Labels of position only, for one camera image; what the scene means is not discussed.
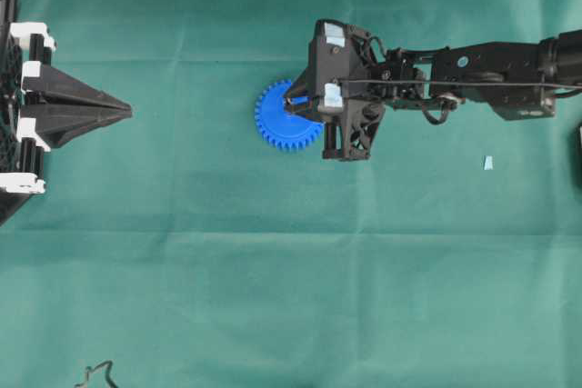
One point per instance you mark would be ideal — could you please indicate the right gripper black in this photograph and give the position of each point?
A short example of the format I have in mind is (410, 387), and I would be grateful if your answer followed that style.
(336, 81)

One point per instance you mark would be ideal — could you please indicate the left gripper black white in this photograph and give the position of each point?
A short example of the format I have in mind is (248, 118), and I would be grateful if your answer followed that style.
(28, 132)

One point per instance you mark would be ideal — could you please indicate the blue plastic gear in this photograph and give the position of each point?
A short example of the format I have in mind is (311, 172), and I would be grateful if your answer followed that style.
(280, 129)

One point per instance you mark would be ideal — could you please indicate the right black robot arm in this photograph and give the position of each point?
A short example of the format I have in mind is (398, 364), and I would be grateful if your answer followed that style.
(518, 81)

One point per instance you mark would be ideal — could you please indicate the green cloth mat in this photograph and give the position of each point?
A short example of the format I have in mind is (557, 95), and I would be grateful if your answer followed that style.
(182, 247)

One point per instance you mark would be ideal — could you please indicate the light blue tape piece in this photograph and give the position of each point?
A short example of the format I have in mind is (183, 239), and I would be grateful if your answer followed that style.
(488, 163)

